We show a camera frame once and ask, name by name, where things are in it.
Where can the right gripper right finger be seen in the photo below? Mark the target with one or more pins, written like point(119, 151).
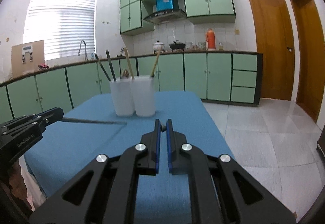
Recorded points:
point(221, 191)

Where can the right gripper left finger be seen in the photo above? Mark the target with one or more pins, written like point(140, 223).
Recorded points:
point(105, 190)

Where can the black chopstick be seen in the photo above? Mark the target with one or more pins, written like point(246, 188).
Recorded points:
point(102, 67)
point(110, 65)

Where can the wooden chopstick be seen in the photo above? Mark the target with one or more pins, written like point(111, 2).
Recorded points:
point(155, 63)
point(129, 62)

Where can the green lower kitchen cabinets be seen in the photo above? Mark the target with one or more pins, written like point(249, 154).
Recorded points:
point(221, 77)

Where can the person's left hand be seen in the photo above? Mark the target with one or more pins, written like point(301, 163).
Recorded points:
point(16, 181)

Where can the blue table mat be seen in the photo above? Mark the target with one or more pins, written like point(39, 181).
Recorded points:
point(66, 148)

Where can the cardboard box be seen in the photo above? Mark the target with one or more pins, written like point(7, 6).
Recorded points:
point(27, 57)

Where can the white utensil holder right cup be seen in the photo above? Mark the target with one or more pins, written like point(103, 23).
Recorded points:
point(142, 89)

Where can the window blinds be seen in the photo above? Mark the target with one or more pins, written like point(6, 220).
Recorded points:
point(66, 26)

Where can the small glass jar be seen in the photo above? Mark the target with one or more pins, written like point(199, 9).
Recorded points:
point(221, 46)

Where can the orange thermos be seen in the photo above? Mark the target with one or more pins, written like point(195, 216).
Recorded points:
point(210, 39)

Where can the black wok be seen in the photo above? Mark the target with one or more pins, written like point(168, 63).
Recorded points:
point(177, 46)

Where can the left wooden door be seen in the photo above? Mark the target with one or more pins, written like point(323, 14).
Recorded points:
point(274, 39)

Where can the wooden door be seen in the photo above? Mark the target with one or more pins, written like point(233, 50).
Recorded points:
point(311, 47)
point(274, 39)

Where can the white cooking pot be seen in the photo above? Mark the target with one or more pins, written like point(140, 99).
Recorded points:
point(158, 46)

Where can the right wooden door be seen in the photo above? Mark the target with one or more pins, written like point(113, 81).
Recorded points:
point(311, 47)

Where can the black range hood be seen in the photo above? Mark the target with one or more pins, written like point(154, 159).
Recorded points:
point(165, 16)

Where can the blue box above hood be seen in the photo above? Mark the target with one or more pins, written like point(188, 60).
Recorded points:
point(166, 4)

